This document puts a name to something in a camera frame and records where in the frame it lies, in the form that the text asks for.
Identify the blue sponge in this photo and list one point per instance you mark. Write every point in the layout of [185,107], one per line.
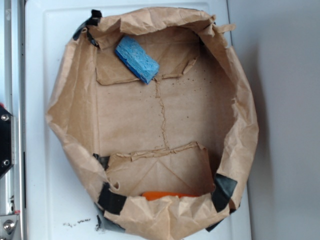
[136,59]

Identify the brown paper bag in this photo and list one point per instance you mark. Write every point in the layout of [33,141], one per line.
[112,125]

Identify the orange object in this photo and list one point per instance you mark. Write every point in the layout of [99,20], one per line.
[155,195]

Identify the black tape piece right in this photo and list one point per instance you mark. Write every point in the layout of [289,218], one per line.
[224,189]

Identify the black tape piece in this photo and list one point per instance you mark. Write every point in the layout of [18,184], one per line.
[224,189]
[112,203]
[94,20]

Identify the black tape piece bottom left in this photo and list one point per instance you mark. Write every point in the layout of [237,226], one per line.
[112,203]

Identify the black tape piece top left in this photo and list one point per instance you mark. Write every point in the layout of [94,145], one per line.
[94,20]

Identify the white plastic tray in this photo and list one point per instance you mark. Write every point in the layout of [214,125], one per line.
[57,206]

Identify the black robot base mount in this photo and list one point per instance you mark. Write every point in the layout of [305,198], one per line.
[6,154]

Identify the metal rail frame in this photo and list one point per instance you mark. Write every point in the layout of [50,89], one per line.
[12,185]

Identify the metal corner bracket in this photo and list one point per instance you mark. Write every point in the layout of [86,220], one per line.
[8,226]

